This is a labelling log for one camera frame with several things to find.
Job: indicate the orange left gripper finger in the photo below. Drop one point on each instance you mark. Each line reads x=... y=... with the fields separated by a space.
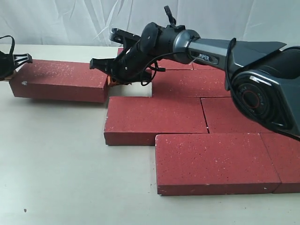
x=11 y=76

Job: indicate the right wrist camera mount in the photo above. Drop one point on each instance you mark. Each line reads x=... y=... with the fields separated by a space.
x=123 y=37

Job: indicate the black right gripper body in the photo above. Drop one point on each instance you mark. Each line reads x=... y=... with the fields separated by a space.
x=130 y=65

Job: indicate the red brick front large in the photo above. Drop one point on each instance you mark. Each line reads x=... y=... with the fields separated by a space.
x=213 y=164

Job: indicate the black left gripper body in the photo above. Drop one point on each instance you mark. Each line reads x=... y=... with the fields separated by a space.
x=10 y=62

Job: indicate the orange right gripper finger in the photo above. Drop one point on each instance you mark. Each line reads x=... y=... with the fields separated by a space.
x=113 y=82

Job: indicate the red brick with white speck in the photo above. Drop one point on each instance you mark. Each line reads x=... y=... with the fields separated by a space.
x=60 y=80

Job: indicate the red brick under tilted brick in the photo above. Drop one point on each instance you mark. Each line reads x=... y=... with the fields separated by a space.
x=120 y=52

